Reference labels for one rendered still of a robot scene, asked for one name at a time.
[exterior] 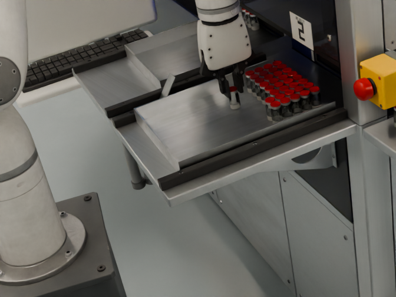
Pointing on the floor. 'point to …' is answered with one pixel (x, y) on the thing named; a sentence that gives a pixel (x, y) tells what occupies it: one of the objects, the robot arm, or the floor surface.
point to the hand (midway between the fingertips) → (231, 84)
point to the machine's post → (366, 150)
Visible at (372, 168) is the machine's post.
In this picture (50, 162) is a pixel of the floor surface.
